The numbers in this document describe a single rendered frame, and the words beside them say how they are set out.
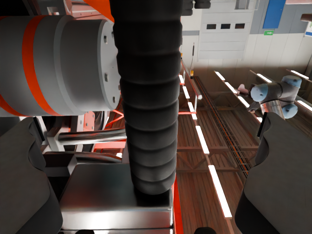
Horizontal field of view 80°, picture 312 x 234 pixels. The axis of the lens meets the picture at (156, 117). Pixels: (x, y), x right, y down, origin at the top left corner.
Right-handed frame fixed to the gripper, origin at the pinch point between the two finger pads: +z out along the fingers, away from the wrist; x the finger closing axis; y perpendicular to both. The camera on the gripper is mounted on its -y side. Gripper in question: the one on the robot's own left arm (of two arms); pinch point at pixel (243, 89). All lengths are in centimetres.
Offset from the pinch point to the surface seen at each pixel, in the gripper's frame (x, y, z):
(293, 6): -1041, 176, 987
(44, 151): 95, 13, -66
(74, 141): 91, 12, -62
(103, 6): 85, 36, -21
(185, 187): -254, -614, 414
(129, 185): 83, 23, -84
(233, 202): -411, -589, 294
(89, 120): 90, 4, -42
